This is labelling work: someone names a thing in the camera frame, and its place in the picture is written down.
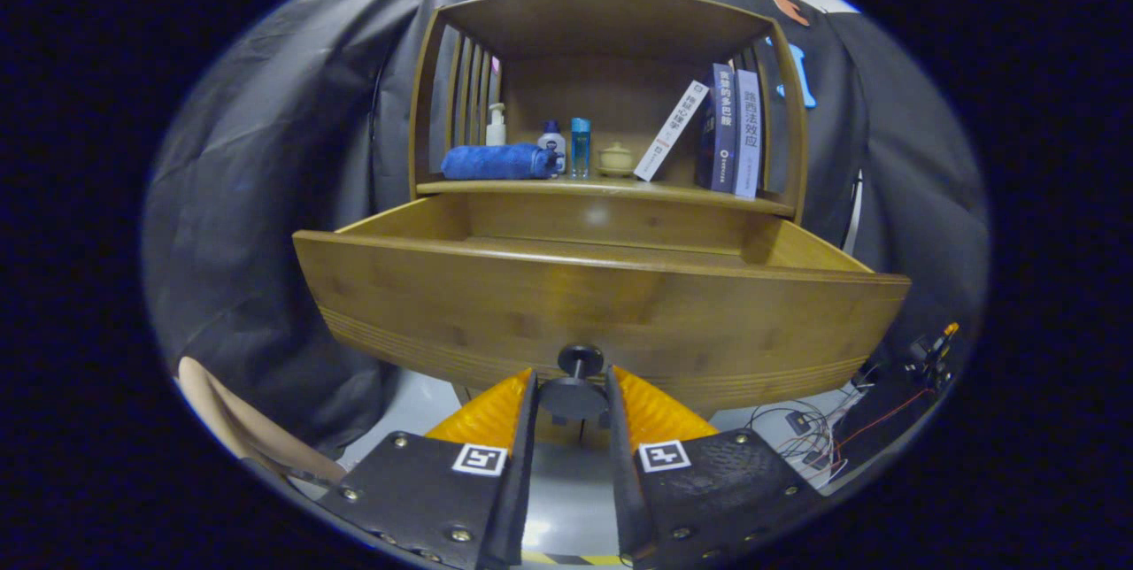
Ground wooden cabinet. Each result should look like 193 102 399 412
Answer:
409 0 811 447

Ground tangled black cables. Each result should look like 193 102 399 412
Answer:
748 375 877 487

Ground white book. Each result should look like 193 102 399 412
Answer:
634 81 711 182

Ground beige curved chair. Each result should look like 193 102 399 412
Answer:
177 356 348 487

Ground red wire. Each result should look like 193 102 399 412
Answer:
832 387 932 458

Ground white bottle with blue cap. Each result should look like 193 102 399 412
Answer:
537 119 567 174

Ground pale grey-blue book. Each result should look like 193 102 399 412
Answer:
733 68 763 200

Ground blue folded towel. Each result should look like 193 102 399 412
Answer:
440 142 559 181

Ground dark blue book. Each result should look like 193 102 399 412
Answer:
695 63 738 194

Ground yellow black floor tape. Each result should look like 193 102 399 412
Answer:
520 551 625 567

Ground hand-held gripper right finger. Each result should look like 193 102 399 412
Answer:
605 365 829 570

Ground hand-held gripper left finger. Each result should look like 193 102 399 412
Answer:
314 366 539 570

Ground wooden countertop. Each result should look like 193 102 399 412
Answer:
416 176 798 217

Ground beige lidded teacup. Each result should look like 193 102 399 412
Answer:
597 142 636 178

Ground clear blue bottle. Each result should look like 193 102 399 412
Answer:
569 117 591 179

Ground black and orange device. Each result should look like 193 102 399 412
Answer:
903 322 961 385

